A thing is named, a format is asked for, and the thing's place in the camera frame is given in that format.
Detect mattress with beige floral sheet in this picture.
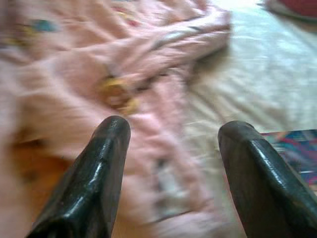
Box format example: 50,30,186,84
180,0,317,238

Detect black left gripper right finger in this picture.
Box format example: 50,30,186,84
217,120,317,238

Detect red white blue star bolster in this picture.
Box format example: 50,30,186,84
257,0,317,22

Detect colourful comic magazine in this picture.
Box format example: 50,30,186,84
260,128,317,185

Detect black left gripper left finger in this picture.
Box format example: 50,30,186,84
26,115,131,238

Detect pink cartoon print blanket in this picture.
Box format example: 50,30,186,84
0,0,233,238

